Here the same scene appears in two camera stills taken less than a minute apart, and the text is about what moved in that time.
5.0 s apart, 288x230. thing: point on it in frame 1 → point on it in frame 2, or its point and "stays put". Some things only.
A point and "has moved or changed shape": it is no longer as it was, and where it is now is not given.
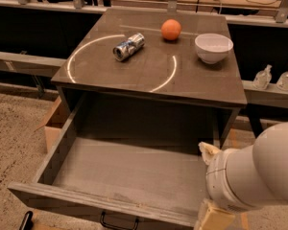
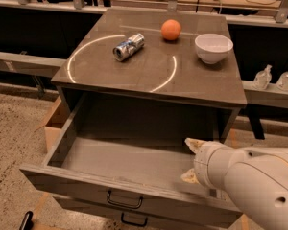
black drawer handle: [102, 216] → [134, 207]
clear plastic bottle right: [286, 80] stays put
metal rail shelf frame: [22, 62] stays put
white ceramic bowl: [212, 48] stays put
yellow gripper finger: [213, 218] → [190, 176]
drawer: [129, 160] has moved or changed shape
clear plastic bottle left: [263, 78] stays put
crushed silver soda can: [128, 47] stays put
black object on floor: [27, 222] stays put
